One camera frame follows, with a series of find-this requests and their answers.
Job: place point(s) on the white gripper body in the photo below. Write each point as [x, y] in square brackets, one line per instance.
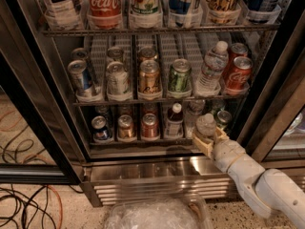
[229, 153]

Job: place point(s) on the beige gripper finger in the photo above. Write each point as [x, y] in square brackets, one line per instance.
[220, 135]
[205, 145]

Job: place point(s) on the clear water bottle bottom shelf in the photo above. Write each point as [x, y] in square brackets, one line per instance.
[206, 125]

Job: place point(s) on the clear water bottle shelf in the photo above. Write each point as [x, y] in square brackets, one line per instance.
[215, 61]
[206, 125]

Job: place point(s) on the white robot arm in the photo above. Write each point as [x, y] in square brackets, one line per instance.
[267, 192]

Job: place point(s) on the green can bottom shelf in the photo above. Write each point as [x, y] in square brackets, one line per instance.
[223, 119]

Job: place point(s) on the brown juice bottle white cap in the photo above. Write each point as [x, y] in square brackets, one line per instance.
[173, 123]

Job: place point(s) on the right glass fridge door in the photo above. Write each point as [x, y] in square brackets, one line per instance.
[275, 103]

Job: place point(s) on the glass fridge door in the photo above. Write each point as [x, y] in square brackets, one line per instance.
[34, 78]
[275, 103]

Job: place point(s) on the clear water bottle middle shelf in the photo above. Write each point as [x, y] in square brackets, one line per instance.
[215, 61]

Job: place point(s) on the red can bottom shelf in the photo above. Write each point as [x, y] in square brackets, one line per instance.
[149, 127]

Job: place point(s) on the green soda can middle shelf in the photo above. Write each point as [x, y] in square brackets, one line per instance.
[179, 83]

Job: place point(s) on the gold can bottom shelf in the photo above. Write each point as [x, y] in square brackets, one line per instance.
[126, 132]

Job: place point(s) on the steel fridge base grille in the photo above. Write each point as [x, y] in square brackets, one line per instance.
[109, 183]

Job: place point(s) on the blue can bottom shelf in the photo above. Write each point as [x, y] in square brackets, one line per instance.
[101, 130]

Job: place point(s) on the blue label bottle top shelf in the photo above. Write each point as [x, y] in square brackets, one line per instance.
[184, 13]

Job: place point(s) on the gold label bottle top shelf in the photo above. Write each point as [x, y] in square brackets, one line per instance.
[222, 12]

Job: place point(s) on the dark blue bottle top shelf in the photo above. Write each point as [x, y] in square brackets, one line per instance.
[260, 11]

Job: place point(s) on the green white soda bottle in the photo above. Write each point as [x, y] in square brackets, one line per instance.
[145, 14]

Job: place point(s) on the red Coca-Cola bottle top shelf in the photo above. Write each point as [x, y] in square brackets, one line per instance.
[105, 14]

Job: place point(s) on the left glass fridge door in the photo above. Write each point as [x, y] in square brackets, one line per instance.
[34, 78]

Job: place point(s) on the white tea bottle top shelf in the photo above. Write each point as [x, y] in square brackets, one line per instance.
[64, 14]

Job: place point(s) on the red Coca-Cola can front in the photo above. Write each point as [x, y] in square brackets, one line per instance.
[238, 74]

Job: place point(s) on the red coca-cola can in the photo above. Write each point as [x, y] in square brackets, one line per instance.
[238, 74]
[235, 50]

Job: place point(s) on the clear plastic bin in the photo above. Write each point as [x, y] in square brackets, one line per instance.
[186, 212]

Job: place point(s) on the gold soda can front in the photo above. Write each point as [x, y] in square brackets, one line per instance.
[149, 81]

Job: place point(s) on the gold soda can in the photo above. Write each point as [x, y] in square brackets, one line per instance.
[147, 53]
[149, 81]

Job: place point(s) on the red Coca-Cola can rear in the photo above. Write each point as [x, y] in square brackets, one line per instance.
[235, 50]

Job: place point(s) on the white soda can front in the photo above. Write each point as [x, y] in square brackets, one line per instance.
[118, 82]

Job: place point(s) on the white soda can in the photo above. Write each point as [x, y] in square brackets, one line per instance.
[118, 82]
[115, 54]

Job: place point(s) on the gold soda can rear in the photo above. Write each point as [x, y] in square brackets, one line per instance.
[147, 53]

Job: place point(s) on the white soda can rear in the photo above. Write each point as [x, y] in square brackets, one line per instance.
[115, 54]

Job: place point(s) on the blue silver can front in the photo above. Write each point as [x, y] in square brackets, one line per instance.
[82, 79]

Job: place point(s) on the blue silver can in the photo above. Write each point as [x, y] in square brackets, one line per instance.
[83, 54]
[82, 79]

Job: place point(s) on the blue silver can rear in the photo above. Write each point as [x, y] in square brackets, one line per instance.
[83, 54]

